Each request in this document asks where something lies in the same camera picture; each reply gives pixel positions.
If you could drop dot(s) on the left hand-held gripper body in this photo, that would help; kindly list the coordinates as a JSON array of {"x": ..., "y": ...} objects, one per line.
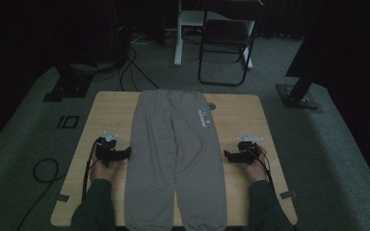
[{"x": 106, "y": 152}]

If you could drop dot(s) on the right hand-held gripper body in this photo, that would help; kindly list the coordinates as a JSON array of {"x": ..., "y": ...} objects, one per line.
[{"x": 247, "y": 154}]

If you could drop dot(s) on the grey pants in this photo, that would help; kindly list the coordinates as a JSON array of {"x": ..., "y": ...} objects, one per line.
[{"x": 173, "y": 160}]

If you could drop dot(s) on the person's right hand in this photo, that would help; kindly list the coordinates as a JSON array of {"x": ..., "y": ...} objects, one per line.
[{"x": 257, "y": 171}]

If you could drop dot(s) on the person's left hand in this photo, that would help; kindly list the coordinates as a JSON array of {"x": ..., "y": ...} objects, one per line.
[{"x": 104, "y": 173}]

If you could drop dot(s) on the black floor tape mark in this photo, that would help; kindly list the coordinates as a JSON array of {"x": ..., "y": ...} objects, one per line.
[{"x": 68, "y": 122}]

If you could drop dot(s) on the round grey table grommet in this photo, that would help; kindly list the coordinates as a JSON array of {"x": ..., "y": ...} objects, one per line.
[{"x": 212, "y": 106}]

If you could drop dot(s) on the grey tape piece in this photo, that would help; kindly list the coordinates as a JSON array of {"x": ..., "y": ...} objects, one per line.
[
  {"x": 63, "y": 198},
  {"x": 288, "y": 194}
]

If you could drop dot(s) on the black stand base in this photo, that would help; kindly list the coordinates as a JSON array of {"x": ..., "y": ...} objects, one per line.
[{"x": 72, "y": 85}]

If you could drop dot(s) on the dark equipment rack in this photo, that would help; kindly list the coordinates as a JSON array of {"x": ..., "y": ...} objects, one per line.
[{"x": 122, "y": 32}]

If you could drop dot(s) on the black folding chair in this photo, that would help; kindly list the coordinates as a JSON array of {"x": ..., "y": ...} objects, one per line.
[{"x": 226, "y": 32}]

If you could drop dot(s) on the black stand with post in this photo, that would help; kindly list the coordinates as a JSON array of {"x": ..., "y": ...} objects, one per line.
[{"x": 297, "y": 96}]

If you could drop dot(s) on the white desk frame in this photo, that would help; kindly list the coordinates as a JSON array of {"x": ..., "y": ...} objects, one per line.
[{"x": 179, "y": 48}]

